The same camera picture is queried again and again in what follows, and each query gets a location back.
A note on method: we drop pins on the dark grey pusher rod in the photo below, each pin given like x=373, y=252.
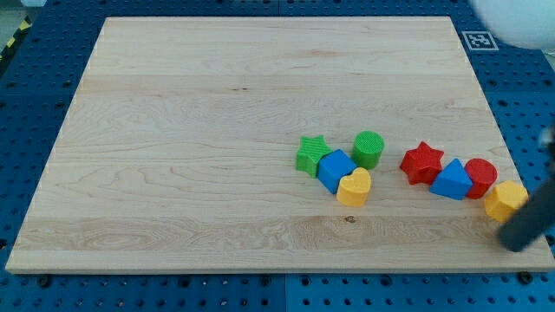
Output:
x=536, y=216

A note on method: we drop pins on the red cylinder block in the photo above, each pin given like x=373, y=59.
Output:
x=482, y=174

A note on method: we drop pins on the blue triangle block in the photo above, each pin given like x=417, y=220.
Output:
x=452, y=182

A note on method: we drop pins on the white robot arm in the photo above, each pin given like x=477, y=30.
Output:
x=524, y=24

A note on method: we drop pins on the yellow hexagon block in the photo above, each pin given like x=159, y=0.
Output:
x=504, y=200

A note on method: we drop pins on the red star block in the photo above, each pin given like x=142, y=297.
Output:
x=422, y=165

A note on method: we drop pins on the green cylinder block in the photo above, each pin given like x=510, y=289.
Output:
x=367, y=149

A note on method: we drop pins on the yellow heart block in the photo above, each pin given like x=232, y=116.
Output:
x=353, y=189

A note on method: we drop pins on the white fiducial marker tag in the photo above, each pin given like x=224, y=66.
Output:
x=479, y=41

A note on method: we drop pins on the blue cube block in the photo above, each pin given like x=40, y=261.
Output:
x=332, y=167

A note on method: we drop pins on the green star block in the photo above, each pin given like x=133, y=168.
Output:
x=310, y=152

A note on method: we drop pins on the light wooden board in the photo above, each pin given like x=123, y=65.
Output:
x=177, y=153

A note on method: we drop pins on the yellow black hazard tape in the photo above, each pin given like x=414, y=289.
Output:
x=16, y=39

